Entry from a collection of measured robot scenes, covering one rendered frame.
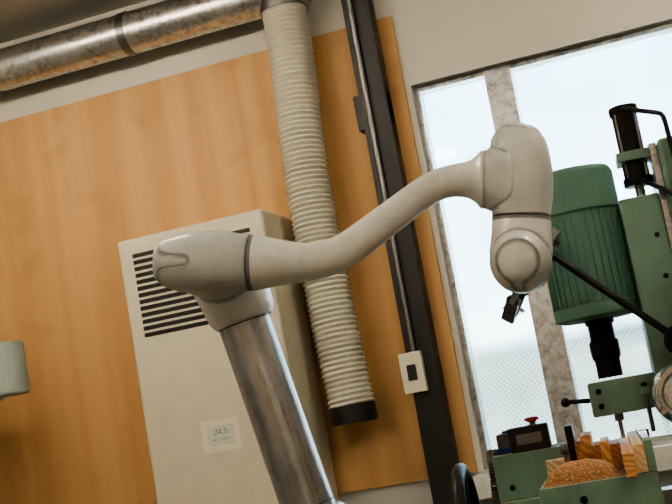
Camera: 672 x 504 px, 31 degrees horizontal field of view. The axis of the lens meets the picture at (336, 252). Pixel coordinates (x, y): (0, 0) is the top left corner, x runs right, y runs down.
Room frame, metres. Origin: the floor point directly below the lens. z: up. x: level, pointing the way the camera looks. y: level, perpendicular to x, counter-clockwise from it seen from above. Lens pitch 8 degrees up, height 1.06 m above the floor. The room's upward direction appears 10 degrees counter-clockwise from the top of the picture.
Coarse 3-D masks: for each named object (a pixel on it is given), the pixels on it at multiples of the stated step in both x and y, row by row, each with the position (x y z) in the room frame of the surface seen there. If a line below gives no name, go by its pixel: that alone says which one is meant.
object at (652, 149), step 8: (648, 144) 2.42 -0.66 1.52; (656, 152) 2.42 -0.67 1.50; (656, 160) 2.42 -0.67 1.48; (656, 168) 2.42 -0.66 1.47; (656, 176) 2.42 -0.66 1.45; (664, 184) 2.42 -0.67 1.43; (656, 192) 2.48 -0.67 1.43; (664, 200) 2.42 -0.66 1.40; (664, 208) 2.42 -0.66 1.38; (664, 216) 2.42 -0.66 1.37
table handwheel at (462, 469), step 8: (456, 464) 2.58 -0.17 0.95; (464, 464) 2.60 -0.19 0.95; (456, 472) 2.53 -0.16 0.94; (464, 472) 2.55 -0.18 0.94; (456, 480) 2.51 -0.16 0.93; (464, 480) 2.52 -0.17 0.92; (472, 480) 2.66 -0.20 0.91; (456, 488) 2.49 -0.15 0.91; (464, 488) 2.50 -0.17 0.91; (472, 488) 2.68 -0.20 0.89; (456, 496) 2.48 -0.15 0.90; (464, 496) 2.49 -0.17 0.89; (472, 496) 2.69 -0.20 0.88
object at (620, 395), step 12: (588, 384) 2.50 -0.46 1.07; (600, 384) 2.50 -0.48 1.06; (612, 384) 2.49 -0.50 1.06; (624, 384) 2.49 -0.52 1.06; (636, 384) 2.48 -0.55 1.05; (648, 384) 2.48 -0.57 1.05; (600, 396) 2.50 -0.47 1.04; (612, 396) 2.49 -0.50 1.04; (624, 396) 2.49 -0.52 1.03; (636, 396) 2.49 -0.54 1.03; (600, 408) 2.50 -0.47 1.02; (612, 408) 2.50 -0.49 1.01; (624, 408) 2.49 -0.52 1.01; (636, 408) 2.49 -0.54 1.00
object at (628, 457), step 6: (618, 438) 2.78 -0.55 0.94; (624, 438) 2.71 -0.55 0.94; (624, 450) 2.25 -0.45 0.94; (630, 450) 2.22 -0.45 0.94; (624, 456) 2.14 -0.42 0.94; (630, 456) 2.13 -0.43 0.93; (624, 462) 2.14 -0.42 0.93; (630, 462) 2.13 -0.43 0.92; (630, 468) 2.13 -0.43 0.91; (636, 468) 2.13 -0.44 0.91; (630, 474) 2.13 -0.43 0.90; (636, 474) 2.13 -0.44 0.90
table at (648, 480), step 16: (592, 480) 2.21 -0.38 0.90; (608, 480) 2.20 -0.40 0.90; (624, 480) 2.20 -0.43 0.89; (640, 480) 2.19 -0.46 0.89; (656, 480) 2.19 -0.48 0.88; (544, 496) 2.22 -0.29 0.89; (560, 496) 2.22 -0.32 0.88; (576, 496) 2.21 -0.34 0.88; (592, 496) 2.21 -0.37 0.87; (608, 496) 2.20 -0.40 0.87; (624, 496) 2.20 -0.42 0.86; (640, 496) 2.19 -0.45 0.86; (656, 496) 2.19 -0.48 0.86
